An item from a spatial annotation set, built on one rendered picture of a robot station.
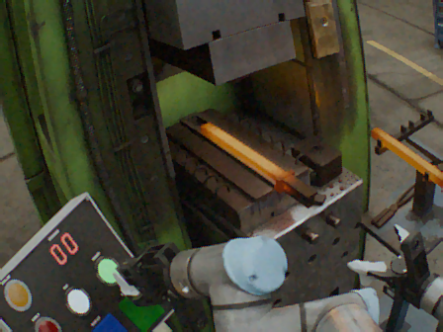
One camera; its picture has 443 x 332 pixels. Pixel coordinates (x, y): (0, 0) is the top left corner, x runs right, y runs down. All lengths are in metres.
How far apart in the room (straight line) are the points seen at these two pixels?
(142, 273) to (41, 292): 0.21
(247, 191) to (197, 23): 0.43
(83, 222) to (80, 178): 0.21
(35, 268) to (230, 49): 0.56
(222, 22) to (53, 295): 0.60
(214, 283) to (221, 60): 0.48
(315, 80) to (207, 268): 0.81
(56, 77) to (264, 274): 0.58
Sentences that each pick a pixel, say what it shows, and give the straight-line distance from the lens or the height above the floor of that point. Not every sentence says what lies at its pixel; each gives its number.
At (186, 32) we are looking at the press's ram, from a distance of 0.92.
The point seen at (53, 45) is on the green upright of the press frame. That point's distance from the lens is 0.97.
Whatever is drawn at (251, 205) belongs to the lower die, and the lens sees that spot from 1.15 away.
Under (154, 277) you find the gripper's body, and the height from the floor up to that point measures 1.16.
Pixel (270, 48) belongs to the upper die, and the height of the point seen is 1.31.
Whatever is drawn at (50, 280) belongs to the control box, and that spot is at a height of 1.14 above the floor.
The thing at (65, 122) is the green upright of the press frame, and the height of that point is 1.27.
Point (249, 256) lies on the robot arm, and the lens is 0.59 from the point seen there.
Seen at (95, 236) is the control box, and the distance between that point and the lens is 0.90.
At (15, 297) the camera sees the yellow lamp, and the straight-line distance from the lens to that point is 0.82.
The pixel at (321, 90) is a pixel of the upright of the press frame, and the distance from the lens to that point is 1.37.
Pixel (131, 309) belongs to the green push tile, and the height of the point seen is 1.02.
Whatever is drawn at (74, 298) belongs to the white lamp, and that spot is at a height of 1.10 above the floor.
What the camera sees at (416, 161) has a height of 0.97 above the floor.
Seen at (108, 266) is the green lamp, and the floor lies 1.10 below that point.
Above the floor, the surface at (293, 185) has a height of 1.01.
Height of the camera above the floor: 1.68
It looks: 33 degrees down
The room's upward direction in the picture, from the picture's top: 10 degrees counter-clockwise
